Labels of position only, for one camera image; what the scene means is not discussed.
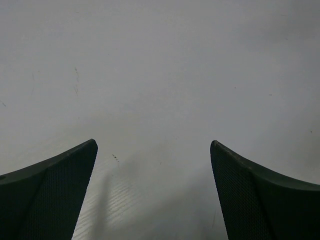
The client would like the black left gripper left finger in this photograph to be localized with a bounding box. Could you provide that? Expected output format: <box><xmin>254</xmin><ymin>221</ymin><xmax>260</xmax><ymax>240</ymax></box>
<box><xmin>0</xmin><ymin>139</ymin><xmax>98</xmax><ymax>240</ymax></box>

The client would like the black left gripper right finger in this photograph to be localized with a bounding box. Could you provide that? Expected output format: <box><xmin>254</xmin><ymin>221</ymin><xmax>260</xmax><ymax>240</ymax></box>
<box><xmin>210</xmin><ymin>140</ymin><xmax>320</xmax><ymax>240</ymax></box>

